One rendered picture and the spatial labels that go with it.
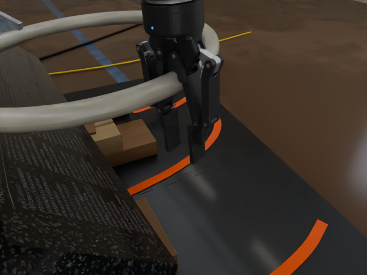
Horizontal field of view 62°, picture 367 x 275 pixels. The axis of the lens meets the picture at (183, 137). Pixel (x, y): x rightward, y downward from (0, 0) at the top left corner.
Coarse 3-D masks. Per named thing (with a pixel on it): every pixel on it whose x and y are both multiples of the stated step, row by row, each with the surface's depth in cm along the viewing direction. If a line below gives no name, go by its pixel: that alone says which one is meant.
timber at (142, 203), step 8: (136, 200) 127; (144, 200) 127; (144, 208) 123; (152, 216) 120; (152, 224) 117; (160, 224) 117; (160, 232) 114; (168, 240) 112; (168, 248) 109; (176, 256) 108
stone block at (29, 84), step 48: (0, 96) 68; (48, 96) 89; (0, 144) 52; (48, 144) 64; (96, 144) 82; (0, 192) 43; (48, 192) 50; (96, 192) 60; (0, 240) 36; (48, 240) 41; (96, 240) 48; (144, 240) 57
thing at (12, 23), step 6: (0, 12) 67; (0, 18) 67; (6, 18) 66; (12, 18) 66; (0, 24) 68; (6, 24) 67; (12, 24) 66; (18, 24) 66; (0, 30) 69; (6, 30) 68; (24, 42) 69; (6, 48) 66
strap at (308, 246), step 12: (144, 108) 187; (216, 132) 184; (180, 168) 159; (156, 180) 152; (132, 192) 146; (312, 228) 130; (324, 228) 130; (312, 240) 125; (300, 252) 121; (288, 264) 117; (300, 264) 117
